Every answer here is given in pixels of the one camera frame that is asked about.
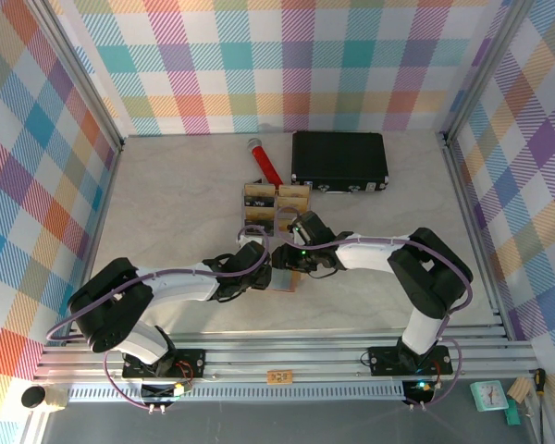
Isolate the wooden compartment organizer box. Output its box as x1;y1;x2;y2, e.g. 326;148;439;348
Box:
241;181;313;238

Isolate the black hard case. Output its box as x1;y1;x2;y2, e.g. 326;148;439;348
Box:
290;130;390;195

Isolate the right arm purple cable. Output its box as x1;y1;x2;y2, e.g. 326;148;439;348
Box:
276;206;474;346

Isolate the teal alarm clock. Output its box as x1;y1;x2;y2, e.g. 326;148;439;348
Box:
470;379;510;413

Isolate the red microphone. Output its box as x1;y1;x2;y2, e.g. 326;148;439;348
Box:
246;137;286;186

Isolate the grey slotted cable duct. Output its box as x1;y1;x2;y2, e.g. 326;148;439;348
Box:
66;381;407;403

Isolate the black yellow screwdriver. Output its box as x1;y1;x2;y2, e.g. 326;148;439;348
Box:
532;367;549;444

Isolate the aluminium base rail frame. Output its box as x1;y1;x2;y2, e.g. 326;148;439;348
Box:
36;328;540;385

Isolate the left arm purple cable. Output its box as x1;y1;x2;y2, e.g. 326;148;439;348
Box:
44;224;268;343

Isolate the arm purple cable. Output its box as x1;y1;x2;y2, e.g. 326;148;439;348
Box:
276;206;474;346
44;224;268;343

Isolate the black round cup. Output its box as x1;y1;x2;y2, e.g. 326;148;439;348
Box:
20;386;48;411

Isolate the light wooden block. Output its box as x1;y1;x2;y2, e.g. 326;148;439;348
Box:
511;376;532;402

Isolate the aluminium side rail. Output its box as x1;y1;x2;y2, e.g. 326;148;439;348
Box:
80;142;124;278
441;131;508;329

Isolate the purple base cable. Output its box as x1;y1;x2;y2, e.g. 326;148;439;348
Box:
102;353;177;411
409;337;464;411

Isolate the aluminium frame post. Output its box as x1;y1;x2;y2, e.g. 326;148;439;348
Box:
26;0;125;154
442;0;537;144

